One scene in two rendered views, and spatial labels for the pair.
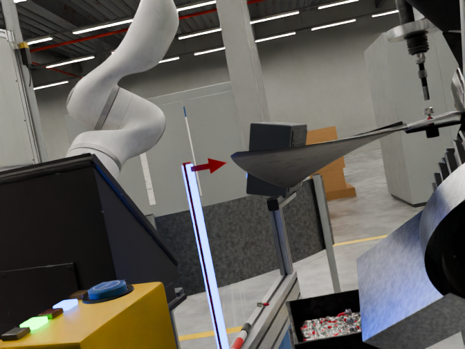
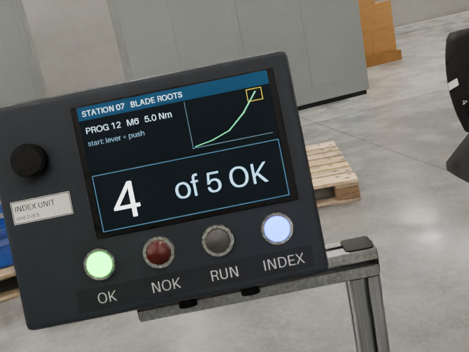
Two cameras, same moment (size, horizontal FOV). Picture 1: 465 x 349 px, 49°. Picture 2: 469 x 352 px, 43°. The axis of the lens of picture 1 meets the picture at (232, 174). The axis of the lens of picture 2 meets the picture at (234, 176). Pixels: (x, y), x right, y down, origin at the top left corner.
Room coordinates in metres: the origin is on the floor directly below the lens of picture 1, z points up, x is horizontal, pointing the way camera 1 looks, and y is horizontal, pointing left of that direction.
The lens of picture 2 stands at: (1.53, 0.38, 1.30)
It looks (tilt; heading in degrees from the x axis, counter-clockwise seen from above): 16 degrees down; 252
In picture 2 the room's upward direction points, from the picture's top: 11 degrees counter-clockwise
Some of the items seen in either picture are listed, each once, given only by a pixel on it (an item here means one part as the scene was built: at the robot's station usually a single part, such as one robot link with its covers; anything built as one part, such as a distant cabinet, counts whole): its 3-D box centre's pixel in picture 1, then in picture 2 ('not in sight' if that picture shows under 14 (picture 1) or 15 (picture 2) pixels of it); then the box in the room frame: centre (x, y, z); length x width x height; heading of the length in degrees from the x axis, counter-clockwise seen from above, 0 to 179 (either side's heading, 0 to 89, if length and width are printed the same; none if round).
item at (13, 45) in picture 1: (23, 64); not in sight; (2.64, 0.95, 1.82); 0.09 x 0.04 x 0.23; 162
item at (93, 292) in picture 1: (107, 291); not in sight; (0.53, 0.15, 1.08); 0.04 x 0.04 x 0.02
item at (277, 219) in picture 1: (280, 235); (369, 331); (1.27, -0.09, 0.96); 0.03 x 0.03 x 0.20; 72
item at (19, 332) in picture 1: (16, 334); not in sight; (0.44, 0.22, 1.08); 0.02 x 0.02 x 0.01; 72
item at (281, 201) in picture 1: (282, 197); (256, 278); (1.37, -0.12, 1.04); 0.24 x 0.03 x 0.03; 162
